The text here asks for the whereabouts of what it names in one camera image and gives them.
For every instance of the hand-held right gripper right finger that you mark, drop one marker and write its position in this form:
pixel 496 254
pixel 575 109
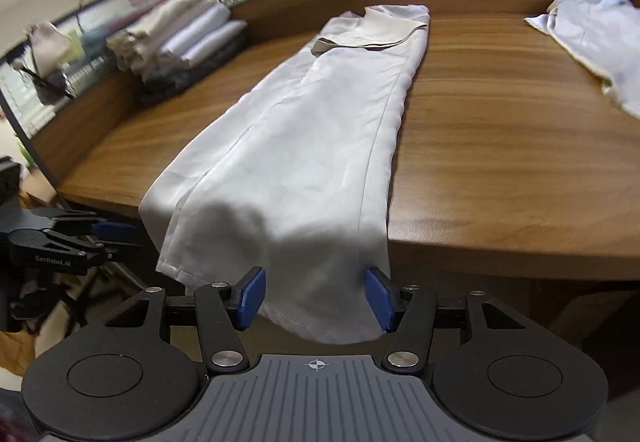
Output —
pixel 380 299

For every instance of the white satin garment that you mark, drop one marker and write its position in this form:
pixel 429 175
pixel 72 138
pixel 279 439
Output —
pixel 590 32

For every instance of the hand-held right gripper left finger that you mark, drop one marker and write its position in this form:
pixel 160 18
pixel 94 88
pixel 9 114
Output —
pixel 252 297

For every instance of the cream satin shirt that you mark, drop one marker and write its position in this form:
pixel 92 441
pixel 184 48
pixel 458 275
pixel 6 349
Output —
pixel 300 147

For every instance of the dark folded cloth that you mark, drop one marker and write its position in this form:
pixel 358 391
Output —
pixel 170 84

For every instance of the beige cloth bag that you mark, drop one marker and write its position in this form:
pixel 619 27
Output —
pixel 47 47

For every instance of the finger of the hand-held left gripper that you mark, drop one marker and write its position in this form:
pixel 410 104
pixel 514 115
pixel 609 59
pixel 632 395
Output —
pixel 122 244
pixel 117 227

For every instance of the stack of folded clothes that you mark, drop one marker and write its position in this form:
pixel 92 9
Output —
pixel 180 32

